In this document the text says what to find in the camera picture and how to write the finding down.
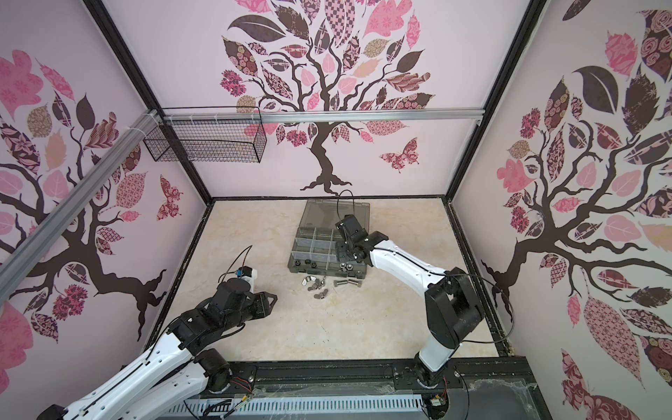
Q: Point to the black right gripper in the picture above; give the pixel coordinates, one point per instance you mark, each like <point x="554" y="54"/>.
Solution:
<point x="349" y="249"/>

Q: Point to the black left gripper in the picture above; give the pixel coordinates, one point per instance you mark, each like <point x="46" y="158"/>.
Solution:
<point x="263" y="309"/>

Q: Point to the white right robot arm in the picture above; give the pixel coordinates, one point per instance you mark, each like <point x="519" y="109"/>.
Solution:
<point x="452" y="305"/>

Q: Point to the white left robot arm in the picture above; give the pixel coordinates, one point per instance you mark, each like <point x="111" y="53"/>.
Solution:
<point x="180" y="364"/>

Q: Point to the green transparent organizer box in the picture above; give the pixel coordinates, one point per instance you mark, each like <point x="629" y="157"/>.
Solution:
<point x="316" y="237"/>

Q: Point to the silver wing nut lone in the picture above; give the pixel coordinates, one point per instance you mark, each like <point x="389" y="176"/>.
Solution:
<point x="321" y="295"/>

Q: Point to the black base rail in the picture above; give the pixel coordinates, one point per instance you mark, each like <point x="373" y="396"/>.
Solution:
<point x="397" y="374"/>

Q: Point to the white slotted cable duct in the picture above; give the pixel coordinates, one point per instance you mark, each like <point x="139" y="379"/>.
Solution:
<point x="352" y="407"/>

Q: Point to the black wire mesh basket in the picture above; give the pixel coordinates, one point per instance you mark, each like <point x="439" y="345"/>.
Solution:
<point x="228" y="134"/>

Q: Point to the aluminium rail back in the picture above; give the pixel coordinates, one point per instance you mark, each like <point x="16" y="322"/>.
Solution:
<point x="424" y="114"/>

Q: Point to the aluminium rail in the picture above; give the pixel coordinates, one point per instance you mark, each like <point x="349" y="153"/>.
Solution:
<point x="19" y="264"/>
<point x="424" y="114"/>

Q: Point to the aluminium rail left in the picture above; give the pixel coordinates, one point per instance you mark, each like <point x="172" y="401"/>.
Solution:
<point x="19" y="264"/>

